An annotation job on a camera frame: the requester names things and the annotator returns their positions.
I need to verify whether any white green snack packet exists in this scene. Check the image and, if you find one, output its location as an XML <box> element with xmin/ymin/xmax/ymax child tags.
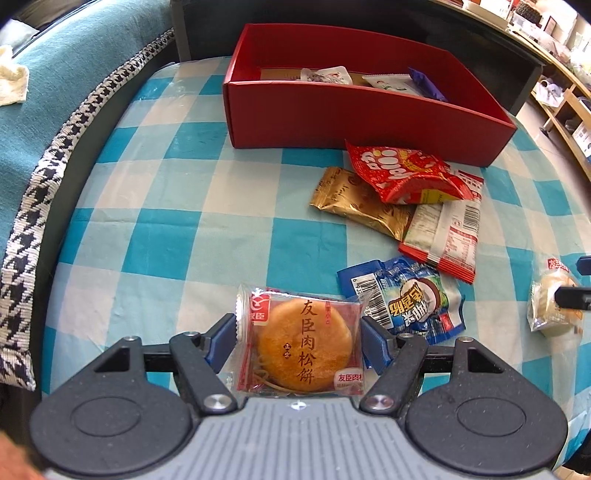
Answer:
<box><xmin>361</xmin><ymin>74</ymin><xmax>426</xmax><ymax>97</ymax></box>

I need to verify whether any purple snack packet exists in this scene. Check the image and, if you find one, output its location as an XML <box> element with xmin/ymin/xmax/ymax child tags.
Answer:
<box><xmin>409</xmin><ymin>68</ymin><xmax>450</xmax><ymax>103</ymax></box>

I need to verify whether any white paper bag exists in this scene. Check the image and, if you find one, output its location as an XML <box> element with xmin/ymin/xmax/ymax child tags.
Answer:
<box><xmin>536</xmin><ymin>78</ymin><xmax>561</xmax><ymax>104</ymax></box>

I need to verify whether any blue white checkered tablecloth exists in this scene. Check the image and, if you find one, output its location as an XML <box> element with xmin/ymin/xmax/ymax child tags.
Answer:
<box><xmin>46</xmin><ymin>55</ymin><xmax>591</xmax><ymax>472</ymax></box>

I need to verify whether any cream cloth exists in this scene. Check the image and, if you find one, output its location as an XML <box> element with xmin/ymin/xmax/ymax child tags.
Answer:
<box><xmin>0</xmin><ymin>45</ymin><xmax>29</xmax><ymax>107</ymax></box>

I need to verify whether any white red striped packet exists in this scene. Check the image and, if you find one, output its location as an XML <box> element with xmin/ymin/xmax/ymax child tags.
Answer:
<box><xmin>398</xmin><ymin>171</ymin><xmax>485</xmax><ymax>284</ymax></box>

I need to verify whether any steamed cake in clear bag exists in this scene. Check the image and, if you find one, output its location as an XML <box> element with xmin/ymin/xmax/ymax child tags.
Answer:
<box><xmin>300</xmin><ymin>66</ymin><xmax>352</xmax><ymax>86</ymax></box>

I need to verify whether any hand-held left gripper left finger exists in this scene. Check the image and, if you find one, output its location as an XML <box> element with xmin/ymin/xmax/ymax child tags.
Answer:
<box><xmin>95</xmin><ymin>313</ymin><xmax>238</xmax><ymax>414</ymax></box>

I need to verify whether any round pastry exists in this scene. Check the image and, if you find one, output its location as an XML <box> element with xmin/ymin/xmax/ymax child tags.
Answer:
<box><xmin>235</xmin><ymin>284</ymin><xmax>370</xmax><ymax>398</ymax></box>

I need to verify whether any red cardboard box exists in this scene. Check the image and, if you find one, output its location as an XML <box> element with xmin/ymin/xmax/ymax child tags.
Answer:
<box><xmin>222</xmin><ymin>23</ymin><xmax>517</xmax><ymax>168</ymax></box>

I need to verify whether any wooden tv cabinet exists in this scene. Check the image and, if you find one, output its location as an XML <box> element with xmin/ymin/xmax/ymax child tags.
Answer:
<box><xmin>508</xmin><ymin>0</ymin><xmax>591</xmax><ymax>181</ymax></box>

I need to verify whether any small pastry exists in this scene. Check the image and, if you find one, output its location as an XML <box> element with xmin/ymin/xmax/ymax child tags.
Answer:
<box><xmin>527</xmin><ymin>258</ymin><xmax>583</xmax><ymax>337</ymax></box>

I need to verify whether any blue sausage packet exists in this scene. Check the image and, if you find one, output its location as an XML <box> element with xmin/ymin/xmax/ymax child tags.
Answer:
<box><xmin>337</xmin><ymin>256</ymin><xmax>466</xmax><ymax>344</ymax></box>

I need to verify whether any gold snack packet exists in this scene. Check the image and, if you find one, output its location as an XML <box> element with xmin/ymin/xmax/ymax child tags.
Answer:
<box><xmin>308</xmin><ymin>166</ymin><xmax>416</xmax><ymax>241</ymax></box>

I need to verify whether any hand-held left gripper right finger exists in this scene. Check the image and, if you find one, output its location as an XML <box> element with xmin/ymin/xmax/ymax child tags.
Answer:
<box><xmin>359</xmin><ymin>316</ymin><xmax>506</xmax><ymax>414</ymax></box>

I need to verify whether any red yellow snack packet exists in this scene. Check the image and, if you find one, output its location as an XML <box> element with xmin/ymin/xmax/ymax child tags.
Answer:
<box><xmin>345</xmin><ymin>141</ymin><xmax>474</xmax><ymax>206</ymax></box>

